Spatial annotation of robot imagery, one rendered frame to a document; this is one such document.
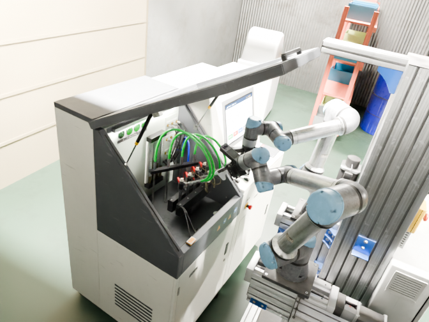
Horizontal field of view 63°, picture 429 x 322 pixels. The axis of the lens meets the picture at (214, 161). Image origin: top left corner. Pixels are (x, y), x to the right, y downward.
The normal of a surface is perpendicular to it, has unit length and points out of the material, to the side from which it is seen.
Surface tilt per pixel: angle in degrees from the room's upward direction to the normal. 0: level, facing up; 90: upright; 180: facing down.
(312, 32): 90
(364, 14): 90
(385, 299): 90
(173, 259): 90
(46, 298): 0
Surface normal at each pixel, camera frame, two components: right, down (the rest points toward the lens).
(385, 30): -0.43, 0.41
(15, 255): 0.14, -0.85
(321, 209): -0.81, 0.07
